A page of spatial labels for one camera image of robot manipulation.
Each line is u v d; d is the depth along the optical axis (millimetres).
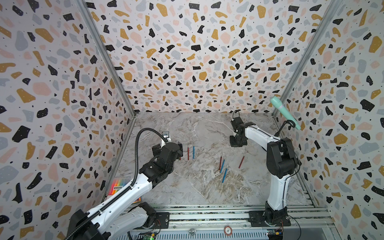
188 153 981
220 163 947
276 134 939
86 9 697
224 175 897
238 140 849
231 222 743
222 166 929
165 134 650
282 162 540
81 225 366
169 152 548
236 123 818
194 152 1001
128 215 562
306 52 880
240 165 945
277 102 798
